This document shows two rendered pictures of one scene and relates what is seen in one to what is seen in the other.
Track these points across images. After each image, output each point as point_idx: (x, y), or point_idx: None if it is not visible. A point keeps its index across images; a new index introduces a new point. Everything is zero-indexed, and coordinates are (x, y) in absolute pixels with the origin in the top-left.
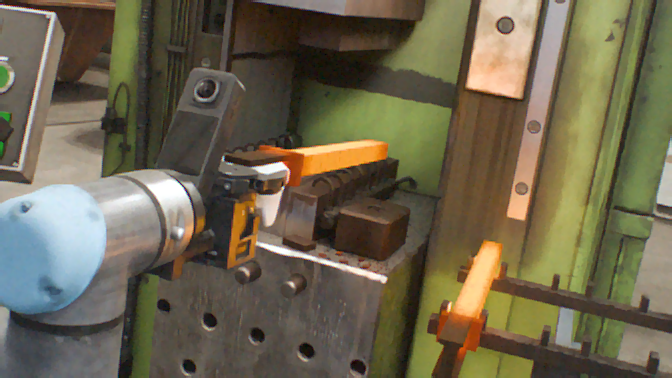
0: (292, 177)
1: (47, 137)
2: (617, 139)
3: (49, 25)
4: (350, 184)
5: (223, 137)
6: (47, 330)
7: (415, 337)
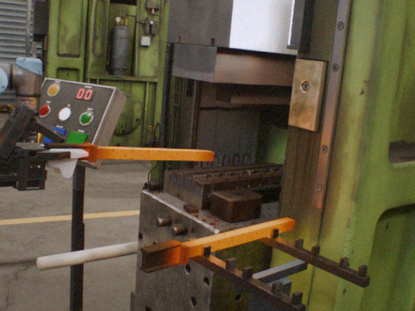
0: (89, 157)
1: None
2: None
3: (112, 93)
4: (237, 180)
5: (15, 131)
6: None
7: None
